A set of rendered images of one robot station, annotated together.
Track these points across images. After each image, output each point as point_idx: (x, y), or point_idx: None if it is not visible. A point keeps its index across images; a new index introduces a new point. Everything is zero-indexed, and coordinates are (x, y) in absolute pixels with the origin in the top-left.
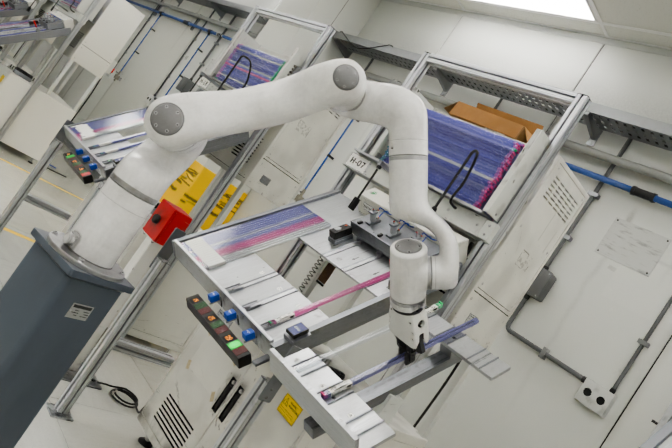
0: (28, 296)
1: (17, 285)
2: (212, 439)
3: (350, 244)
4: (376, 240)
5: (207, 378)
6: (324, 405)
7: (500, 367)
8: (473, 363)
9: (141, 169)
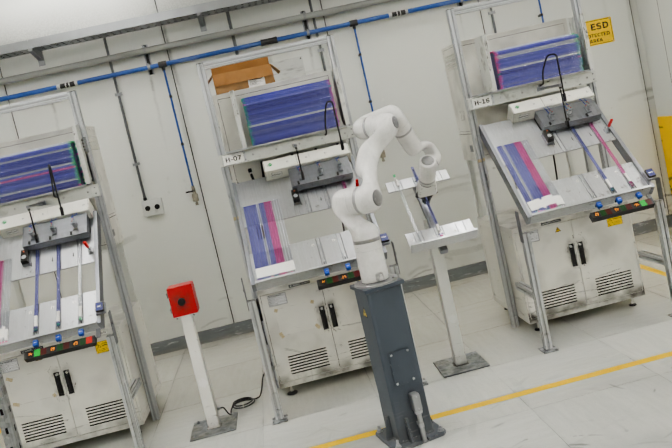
0: (392, 309)
1: (382, 313)
2: (341, 336)
3: (304, 196)
4: (318, 181)
5: (303, 325)
6: (455, 234)
7: (444, 172)
8: (438, 180)
9: (375, 227)
